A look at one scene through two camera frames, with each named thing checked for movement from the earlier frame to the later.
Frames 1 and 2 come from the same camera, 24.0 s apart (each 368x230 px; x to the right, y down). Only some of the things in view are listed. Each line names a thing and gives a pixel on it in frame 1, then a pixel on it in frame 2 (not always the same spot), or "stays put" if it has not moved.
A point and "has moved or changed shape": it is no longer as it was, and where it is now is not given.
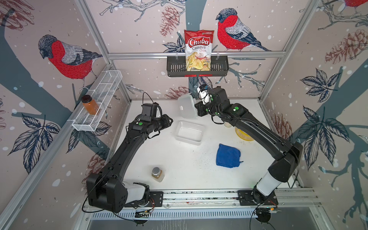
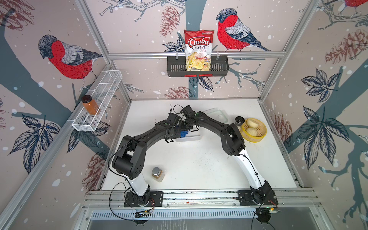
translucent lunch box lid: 188,106 has moved or changed shape
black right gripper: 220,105 to 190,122
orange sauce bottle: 89,105 stays put
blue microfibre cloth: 228,156 to 183,133
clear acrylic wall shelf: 87,119 stays put
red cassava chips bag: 198,46 stays put
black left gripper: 166,120 to 178,129
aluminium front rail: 290,198 stays put
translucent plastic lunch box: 189,132 stays put
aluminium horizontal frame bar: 213,55 stays put
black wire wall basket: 177,67 stays put
